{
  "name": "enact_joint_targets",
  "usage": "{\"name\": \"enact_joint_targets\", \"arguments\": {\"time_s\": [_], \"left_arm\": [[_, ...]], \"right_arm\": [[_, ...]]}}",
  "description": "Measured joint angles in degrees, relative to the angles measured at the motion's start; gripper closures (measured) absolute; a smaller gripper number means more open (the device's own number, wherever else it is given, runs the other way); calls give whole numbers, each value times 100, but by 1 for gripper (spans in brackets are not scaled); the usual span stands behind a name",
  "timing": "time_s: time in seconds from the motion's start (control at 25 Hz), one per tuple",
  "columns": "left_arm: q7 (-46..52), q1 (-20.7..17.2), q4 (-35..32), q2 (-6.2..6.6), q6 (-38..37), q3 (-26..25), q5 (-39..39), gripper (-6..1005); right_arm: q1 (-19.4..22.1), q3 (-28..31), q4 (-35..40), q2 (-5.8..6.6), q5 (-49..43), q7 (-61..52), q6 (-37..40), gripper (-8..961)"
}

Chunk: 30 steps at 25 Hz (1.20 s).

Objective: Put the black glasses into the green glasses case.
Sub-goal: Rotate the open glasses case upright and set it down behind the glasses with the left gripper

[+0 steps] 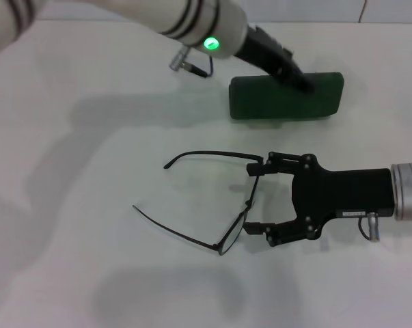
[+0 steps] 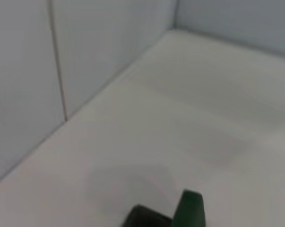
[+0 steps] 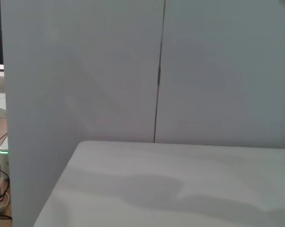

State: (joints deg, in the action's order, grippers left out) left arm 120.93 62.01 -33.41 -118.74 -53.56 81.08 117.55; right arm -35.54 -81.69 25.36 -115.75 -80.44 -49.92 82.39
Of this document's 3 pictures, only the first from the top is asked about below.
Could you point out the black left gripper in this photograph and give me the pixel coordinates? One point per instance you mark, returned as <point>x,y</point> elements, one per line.
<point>263,49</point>

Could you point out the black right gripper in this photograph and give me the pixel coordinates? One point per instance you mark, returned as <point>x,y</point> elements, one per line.
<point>342,193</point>

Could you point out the black thin-frame glasses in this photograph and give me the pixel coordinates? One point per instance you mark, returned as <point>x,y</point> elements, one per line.
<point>233,232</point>

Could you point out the green glasses case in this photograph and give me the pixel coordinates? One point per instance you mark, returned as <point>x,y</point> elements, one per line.
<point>260,99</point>

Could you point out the white and silver left robot arm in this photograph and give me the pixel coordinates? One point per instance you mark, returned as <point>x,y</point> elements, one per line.
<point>192,17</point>

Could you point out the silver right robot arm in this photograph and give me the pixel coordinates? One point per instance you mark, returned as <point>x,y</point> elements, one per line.
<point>409,191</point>

